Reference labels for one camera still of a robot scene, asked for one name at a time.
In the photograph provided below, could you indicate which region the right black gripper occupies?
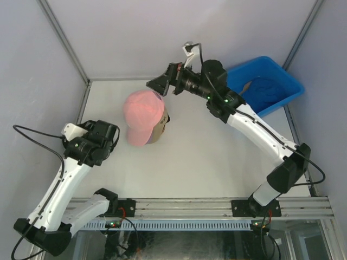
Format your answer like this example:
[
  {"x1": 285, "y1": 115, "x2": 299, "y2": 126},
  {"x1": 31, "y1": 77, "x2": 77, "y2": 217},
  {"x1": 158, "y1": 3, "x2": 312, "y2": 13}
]
[{"x1": 148, "y1": 59, "x2": 214, "y2": 100}]

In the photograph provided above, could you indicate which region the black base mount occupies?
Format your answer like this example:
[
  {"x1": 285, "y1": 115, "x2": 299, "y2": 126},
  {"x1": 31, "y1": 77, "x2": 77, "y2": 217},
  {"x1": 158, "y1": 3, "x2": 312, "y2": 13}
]
[
  {"x1": 231, "y1": 199, "x2": 282, "y2": 218},
  {"x1": 105, "y1": 198, "x2": 136, "y2": 218}
]

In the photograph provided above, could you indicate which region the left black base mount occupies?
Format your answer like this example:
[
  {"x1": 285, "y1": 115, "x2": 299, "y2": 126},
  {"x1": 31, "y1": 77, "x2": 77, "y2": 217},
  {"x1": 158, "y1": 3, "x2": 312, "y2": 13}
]
[{"x1": 105, "y1": 198, "x2": 136, "y2": 218}]

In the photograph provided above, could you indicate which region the tan baseball cap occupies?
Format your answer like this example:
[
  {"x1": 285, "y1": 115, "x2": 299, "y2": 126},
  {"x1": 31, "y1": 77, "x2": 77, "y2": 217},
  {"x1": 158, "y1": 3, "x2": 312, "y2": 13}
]
[{"x1": 147, "y1": 107, "x2": 170, "y2": 144}]

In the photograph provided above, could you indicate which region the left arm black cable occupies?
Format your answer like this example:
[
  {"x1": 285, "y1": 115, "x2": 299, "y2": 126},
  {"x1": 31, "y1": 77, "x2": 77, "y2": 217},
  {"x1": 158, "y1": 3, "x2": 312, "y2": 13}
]
[{"x1": 10, "y1": 124, "x2": 68, "y2": 260}]

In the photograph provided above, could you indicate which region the perforated cable tray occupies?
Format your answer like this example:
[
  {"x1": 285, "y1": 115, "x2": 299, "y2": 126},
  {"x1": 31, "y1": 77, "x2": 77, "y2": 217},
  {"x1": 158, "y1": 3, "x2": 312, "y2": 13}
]
[{"x1": 81, "y1": 219, "x2": 252, "y2": 231}]

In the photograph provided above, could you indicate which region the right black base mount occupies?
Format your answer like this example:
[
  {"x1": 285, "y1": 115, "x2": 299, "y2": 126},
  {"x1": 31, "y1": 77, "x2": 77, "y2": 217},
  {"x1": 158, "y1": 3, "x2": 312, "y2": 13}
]
[{"x1": 231, "y1": 199, "x2": 282, "y2": 218}]

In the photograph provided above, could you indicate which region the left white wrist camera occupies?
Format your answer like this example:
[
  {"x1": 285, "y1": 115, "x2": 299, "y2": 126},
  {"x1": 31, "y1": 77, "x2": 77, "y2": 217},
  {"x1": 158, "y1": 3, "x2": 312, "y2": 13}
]
[{"x1": 61, "y1": 123, "x2": 87, "y2": 141}]

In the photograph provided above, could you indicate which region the aluminium front rail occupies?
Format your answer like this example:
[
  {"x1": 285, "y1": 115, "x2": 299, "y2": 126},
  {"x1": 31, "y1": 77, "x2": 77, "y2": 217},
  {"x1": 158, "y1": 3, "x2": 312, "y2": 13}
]
[{"x1": 134, "y1": 197, "x2": 334, "y2": 219}]

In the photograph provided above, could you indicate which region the blue plastic bin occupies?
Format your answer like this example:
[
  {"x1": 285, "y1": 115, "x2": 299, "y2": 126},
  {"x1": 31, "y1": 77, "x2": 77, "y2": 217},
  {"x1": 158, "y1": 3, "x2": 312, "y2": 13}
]
[{"x1": 227, "y1": 56, "x2": 305, "y2": 117}]

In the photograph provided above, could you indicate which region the pink baseball cap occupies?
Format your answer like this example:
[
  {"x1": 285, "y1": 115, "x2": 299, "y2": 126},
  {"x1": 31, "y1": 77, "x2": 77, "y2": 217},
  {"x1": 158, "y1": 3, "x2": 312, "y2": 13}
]
[{"x1": 123, "y1": 90, "x2": 166, "y2": 147}]

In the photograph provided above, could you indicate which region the blue baseball cap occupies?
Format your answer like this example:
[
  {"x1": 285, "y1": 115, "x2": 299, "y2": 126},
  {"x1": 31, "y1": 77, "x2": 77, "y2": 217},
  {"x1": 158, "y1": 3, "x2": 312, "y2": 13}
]
[{"x1": 239, "y1": 77, "x2": 286, "y2": 113}]

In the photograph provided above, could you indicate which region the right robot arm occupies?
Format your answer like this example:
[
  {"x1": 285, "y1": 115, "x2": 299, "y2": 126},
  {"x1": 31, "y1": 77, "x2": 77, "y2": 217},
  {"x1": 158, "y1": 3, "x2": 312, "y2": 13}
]
[{"x1": 146, "y1": 60, "x2": 311, "y2": 216}]

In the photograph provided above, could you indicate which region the purple baseball cap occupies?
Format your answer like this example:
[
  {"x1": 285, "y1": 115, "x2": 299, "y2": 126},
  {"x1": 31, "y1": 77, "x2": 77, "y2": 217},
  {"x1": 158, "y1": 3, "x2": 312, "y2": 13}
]
[{"x1": 153, "y1": 92, "x2": 163, "y2": 101}]

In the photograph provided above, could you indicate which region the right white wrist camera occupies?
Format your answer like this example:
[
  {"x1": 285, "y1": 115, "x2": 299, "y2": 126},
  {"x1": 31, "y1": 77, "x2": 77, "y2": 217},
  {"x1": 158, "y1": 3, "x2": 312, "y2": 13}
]
[{"x1": 182, "y1": 41, "x2": 201, "y2": 68}]

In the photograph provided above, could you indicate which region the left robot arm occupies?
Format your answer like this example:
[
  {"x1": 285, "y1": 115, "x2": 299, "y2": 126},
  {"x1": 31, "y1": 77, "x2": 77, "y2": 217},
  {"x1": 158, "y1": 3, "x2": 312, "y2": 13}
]
[{"x1": 14, "y1": 120, "x2": 120, "y2": 256}]

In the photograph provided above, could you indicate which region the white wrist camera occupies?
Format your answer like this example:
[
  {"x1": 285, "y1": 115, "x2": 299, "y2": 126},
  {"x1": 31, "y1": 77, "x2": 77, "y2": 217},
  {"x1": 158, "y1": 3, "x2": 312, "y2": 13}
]
[
  {"x1": 182, "y1": 41, "x2": 201, "y2": 68},
  {"x1": 61, "y1": 123, "x2": 87, "y2": 141}
]

